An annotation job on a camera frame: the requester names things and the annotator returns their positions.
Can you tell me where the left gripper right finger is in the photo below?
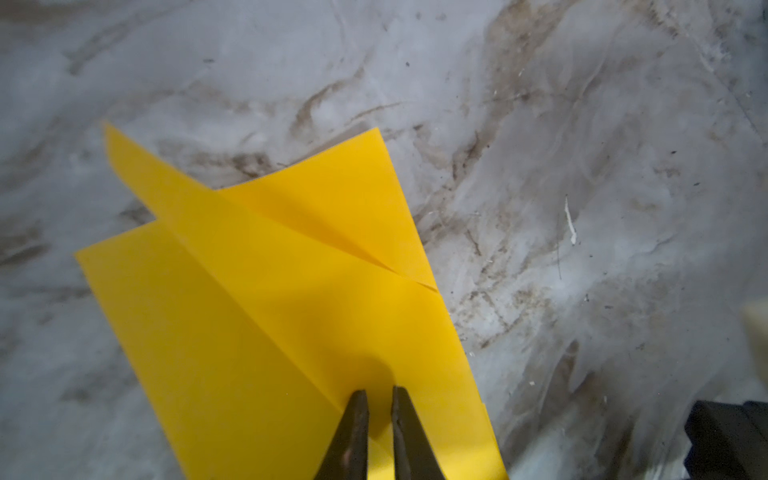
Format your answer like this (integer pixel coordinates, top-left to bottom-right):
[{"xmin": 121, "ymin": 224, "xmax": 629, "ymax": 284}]
[{"xmin": 391, "ymin": 386, "xmax": 446, "ymax": 480}]

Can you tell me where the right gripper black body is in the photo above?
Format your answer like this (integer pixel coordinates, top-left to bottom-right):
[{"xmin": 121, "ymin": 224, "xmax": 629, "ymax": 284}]
[{"xmin": 684, "ymin": 400, "xmax": 767, "ymax": 480}]

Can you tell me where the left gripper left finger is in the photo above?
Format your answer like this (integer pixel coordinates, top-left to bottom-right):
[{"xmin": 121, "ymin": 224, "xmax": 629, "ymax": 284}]
[{"xmin": 314, "ymin": 390, "xmax": 370, "ymax": 480}]

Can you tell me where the yellow square paper sheet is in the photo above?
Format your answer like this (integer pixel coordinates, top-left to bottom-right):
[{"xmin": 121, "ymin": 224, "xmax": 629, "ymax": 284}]
[{"xmin": 76, "ymin": 126, "xmax": 506, "ymax": 479}]

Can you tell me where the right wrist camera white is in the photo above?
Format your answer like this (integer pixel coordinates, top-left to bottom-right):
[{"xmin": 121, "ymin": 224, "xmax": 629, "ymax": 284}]
[{"xmin": 741, "ymin": 298, "xmax": 768, "ymax": 386}]

